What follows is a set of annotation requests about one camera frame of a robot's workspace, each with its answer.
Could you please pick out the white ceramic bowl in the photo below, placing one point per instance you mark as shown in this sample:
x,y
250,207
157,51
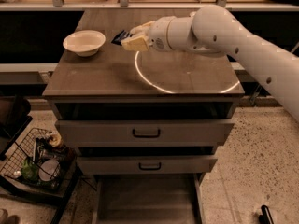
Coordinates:
x,y
84,43

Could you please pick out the grey drawer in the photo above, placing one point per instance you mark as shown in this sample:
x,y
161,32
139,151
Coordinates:
x,y
148,199
146,165
144,133

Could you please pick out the black wire basket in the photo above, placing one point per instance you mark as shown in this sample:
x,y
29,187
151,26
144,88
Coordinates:
x,y
40,145

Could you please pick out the bottom grey drawer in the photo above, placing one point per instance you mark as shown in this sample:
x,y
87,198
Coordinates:
x,y
148,199

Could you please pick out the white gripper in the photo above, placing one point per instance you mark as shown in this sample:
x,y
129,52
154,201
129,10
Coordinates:
x,y
158,34

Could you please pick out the grey drawer cabinet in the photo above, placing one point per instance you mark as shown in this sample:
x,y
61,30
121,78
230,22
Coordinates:
x,y
116,84

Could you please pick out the dark blue rxbar wrapper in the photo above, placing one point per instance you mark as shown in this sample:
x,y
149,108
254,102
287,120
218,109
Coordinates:
x,y
119,37

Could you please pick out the top grey drawer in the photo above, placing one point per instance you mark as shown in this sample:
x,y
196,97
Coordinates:
x,y
144,133

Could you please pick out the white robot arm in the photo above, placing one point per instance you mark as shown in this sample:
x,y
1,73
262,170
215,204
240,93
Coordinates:
x,y
214,29

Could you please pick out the middle grey drawer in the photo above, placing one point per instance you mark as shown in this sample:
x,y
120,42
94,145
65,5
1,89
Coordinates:
x,y
146,165

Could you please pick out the green item in basket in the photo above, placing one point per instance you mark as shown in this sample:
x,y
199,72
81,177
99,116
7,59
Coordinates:
x,y
29,170

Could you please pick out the white cup in basket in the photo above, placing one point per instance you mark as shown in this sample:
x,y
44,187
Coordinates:
x,y
48,170

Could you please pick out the black object on floor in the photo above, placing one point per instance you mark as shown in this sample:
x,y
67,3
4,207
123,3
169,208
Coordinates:
x,y
265,217

